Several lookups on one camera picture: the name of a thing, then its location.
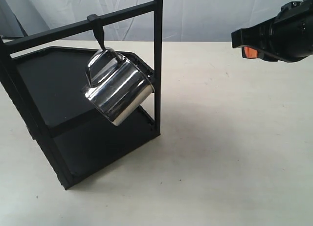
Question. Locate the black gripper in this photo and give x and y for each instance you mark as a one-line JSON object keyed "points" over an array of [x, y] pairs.
{"points": [[256, 42]]}

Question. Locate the stainless steel mug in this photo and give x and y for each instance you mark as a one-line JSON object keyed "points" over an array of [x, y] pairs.
{"points": [[115, 85]]}

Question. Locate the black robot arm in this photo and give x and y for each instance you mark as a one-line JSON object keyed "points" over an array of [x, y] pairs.
{"points": [[287, 37]]}

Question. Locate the black metal rack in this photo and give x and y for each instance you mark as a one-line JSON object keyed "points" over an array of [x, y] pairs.
{"points": [[44, 74]]}

